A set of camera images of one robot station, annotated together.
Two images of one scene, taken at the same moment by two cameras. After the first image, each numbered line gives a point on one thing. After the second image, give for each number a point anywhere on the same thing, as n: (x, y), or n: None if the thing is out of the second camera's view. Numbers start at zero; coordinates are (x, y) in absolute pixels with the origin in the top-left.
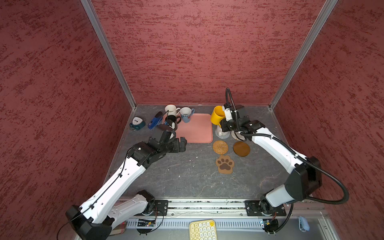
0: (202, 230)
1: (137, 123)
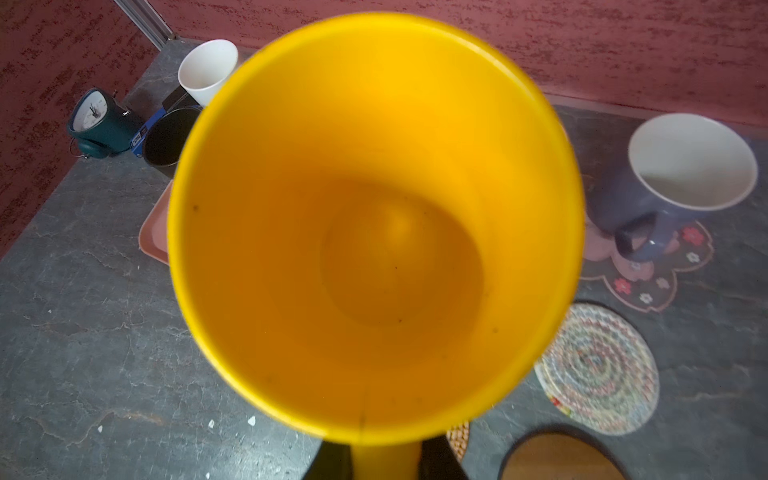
0: None
1: (101, 124)
